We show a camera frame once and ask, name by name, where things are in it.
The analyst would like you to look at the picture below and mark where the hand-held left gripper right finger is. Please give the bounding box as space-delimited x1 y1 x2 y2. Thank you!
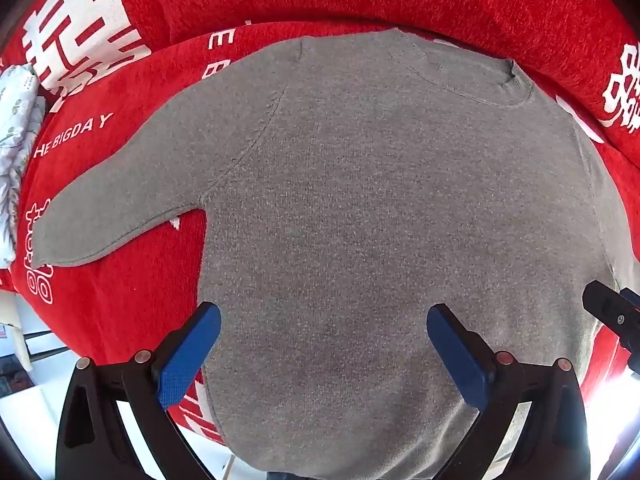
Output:
426 303 592 480

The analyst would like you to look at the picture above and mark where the white floral cloth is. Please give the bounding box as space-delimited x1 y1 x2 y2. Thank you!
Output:
0 62 48 268

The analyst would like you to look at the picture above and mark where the red printed blanket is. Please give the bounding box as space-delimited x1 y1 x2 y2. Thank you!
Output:
0 0 640 456

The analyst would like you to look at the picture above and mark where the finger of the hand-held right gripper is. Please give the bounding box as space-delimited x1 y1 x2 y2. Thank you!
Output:
582 280 640 376

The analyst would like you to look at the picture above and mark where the grey knit sweater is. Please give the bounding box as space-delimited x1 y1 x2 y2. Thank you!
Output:
35 29 640 476

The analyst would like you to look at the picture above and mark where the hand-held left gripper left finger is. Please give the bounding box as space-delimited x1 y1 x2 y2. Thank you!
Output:
55 301 223 480

